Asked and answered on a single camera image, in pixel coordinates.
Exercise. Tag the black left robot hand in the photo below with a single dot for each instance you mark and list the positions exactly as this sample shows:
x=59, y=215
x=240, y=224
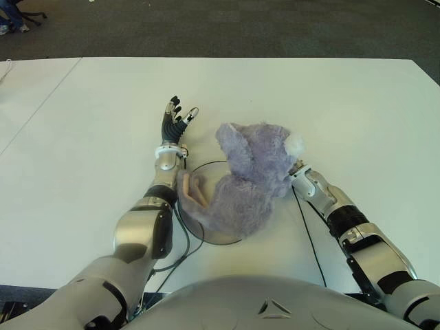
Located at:
x=170, y=132

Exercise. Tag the black office chair base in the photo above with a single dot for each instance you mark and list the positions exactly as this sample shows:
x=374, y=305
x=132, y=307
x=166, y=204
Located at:
x=34, y=15

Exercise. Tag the white plate with black rim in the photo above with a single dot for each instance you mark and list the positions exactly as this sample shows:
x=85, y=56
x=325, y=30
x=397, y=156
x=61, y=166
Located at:
x=220, y=239

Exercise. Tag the purple plush bunny doll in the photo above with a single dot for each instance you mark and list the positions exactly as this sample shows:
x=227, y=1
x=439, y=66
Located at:
x=254, y=154

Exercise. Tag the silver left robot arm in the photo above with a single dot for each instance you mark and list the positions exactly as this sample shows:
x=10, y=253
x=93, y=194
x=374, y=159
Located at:
x=137, y=230

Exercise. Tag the silver robot torso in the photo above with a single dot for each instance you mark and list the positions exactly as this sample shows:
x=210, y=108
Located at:
x=240, y=306

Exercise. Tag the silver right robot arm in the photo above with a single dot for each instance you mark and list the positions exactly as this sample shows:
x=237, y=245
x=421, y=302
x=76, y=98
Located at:
x=364, y=237

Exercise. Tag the black device beneath table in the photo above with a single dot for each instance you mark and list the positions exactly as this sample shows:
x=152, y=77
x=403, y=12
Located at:
x=13, y=309

